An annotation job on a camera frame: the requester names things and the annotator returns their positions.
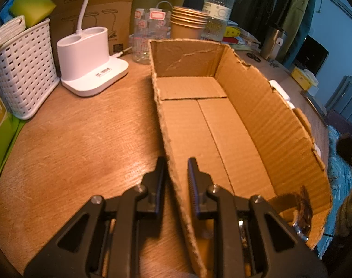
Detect white woven plastic basket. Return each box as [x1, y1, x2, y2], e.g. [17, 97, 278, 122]
[0, 19, 61, 120]

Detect brown lamp carton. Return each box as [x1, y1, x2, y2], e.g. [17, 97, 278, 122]
[46, 0, 142, 55]

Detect clear glass cup with stickers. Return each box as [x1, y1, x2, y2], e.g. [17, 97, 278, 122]
[130, 8, 172, 64]

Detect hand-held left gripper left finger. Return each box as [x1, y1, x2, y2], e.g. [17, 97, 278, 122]
[24, 156, 168, 278]

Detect clear plastic water bottle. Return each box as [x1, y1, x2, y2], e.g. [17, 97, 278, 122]
[201, 0, 236, 42]

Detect white tissue pack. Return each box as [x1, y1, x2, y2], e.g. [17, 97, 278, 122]
[0, 14, 27, 48]

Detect white lamp power cable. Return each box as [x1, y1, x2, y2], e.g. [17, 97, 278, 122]
[111, 46, 133, 58]

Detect white desk lamp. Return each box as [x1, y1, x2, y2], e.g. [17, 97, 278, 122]
[57, 0, 129, 97]

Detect teal printed blanket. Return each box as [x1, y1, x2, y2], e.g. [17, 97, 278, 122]
[318, 124, 352, 261]

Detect stack of papers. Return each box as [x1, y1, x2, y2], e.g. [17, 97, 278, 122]
[228, 32, 262, 51]

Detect blue tissue pack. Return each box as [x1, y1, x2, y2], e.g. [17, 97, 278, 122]
[0, 0, 17, 21]

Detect cardboard box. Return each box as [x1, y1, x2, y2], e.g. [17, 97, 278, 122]
[148, 38, 333, 278]

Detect yellow box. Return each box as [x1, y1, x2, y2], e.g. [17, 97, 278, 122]
[290, 66, 320, 89]

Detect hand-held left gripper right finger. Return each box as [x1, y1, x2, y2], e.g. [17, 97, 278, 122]
[187, 157, 328, 278]

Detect green hanging coat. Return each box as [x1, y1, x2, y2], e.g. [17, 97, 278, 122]
[283, 0, 318, 67]

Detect dark hanging clothes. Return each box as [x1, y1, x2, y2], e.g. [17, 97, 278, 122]
[231, 0, 283, 35]

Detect stack of brown paper cups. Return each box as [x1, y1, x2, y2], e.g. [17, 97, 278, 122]
[170, 6, 209, 39]

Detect black monitor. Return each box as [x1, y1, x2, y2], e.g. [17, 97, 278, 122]
[293, 35, 330, 76]

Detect black strap wristwatch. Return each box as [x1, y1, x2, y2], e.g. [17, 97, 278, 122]
[267, 185, 314, 242]

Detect steel thermos flask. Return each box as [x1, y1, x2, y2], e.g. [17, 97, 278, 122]
[261, 27, 288, 61]

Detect yellow-green sponge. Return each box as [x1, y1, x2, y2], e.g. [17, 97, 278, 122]
[9, 0, 56, 28]

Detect grey radiator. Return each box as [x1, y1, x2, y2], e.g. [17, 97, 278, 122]
[325, 74, 352, 116]

